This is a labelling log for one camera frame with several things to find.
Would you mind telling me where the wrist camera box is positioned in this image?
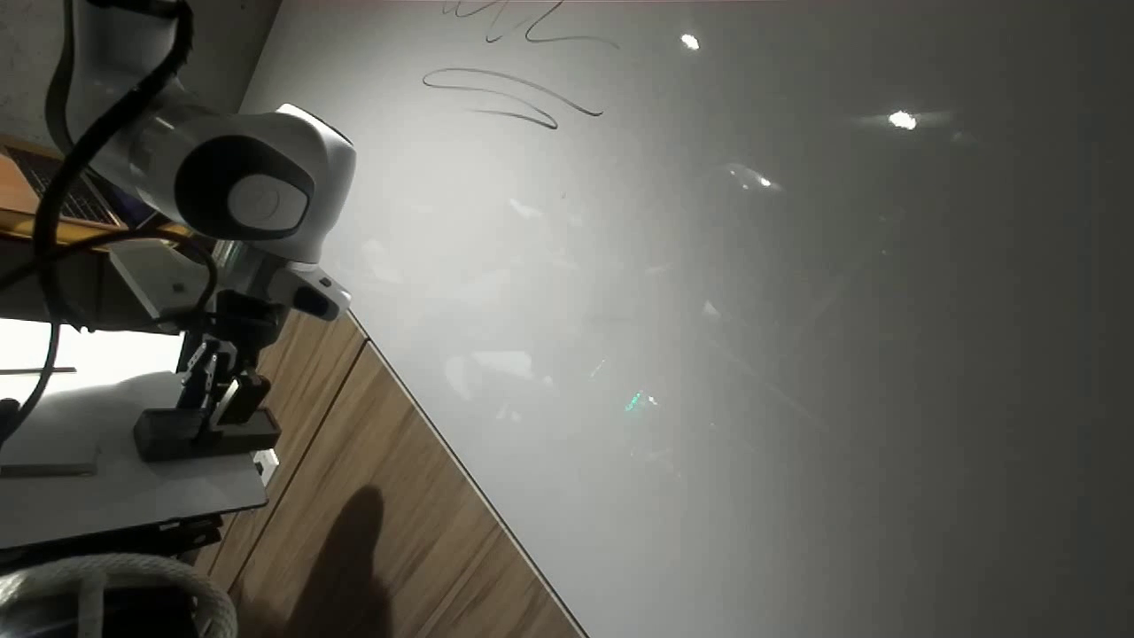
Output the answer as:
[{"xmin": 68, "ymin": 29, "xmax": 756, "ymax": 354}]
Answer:
[{"xmin": 285, "ymin": 263, "xmax": 353, "ymax": 327}]

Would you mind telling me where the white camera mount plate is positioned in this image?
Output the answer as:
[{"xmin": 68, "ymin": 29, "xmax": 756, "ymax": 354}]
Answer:
[{"xmin": 107, "ymin": 233, "xmax": 219, "ymax": 318}]

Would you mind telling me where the white round hoop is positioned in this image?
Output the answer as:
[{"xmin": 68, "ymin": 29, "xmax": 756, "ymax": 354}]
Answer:
[{"xmin": 0, "ymin": 550, "xmax": 245, "ymax": 638}]

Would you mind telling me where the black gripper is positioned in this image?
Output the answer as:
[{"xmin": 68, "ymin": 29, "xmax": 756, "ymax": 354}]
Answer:
[{"xmin": 173, "ymin": 289, "xmax": 302, "ymax": 431}]

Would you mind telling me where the black whiteboard eraser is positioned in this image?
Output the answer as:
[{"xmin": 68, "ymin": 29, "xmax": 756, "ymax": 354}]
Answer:
[{"xmin": 131, "ymin": 403, "xmax": 283, "ymax": 464}]

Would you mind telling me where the small white side table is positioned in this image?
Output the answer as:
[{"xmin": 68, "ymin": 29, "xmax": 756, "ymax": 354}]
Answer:
[{"xmin": 0, "ymin": 317, "xmax": 276, "ymax": 555}]

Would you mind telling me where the yellow wooden chair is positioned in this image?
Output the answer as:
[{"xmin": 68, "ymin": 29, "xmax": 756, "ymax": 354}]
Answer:
[{"xmin": 0, "ymin": 140, "xmax": 205, "ymax": 257}]

